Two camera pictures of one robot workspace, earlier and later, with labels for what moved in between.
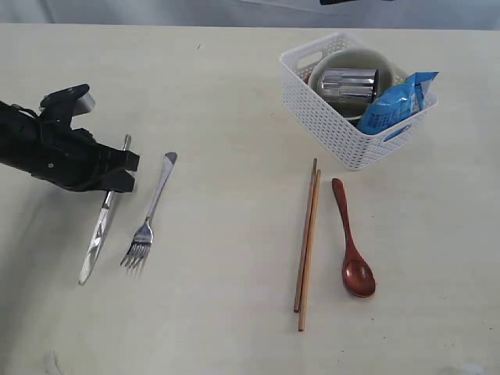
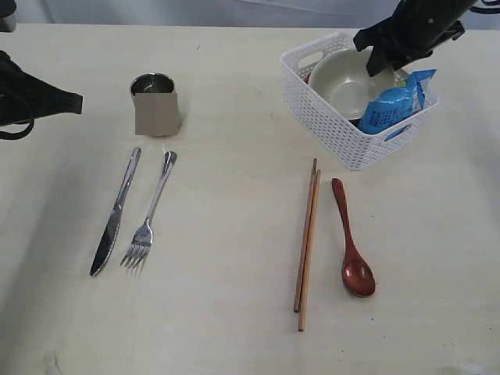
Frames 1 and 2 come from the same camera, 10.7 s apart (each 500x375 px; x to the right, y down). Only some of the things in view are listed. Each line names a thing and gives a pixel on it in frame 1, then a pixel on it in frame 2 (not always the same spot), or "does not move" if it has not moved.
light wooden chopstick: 310,248 does not move
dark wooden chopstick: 305,236 does not move
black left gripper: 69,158 to 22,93
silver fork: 144,237 does not move
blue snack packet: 398,104 does not move
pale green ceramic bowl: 346,81 does not move
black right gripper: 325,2 to 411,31
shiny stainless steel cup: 351,83 to 151,83
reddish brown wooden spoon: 358,273 does not move
